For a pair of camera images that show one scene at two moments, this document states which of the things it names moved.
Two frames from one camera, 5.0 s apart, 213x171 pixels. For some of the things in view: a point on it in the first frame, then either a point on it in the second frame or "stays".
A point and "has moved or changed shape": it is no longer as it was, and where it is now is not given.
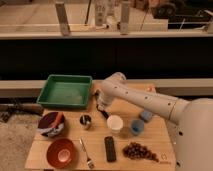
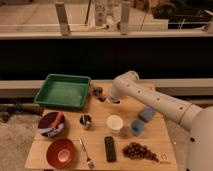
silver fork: (89, 161) stays
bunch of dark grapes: (137, 151) stays
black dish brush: (100, 102) has moved or changed shape
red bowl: (61, 152) stays
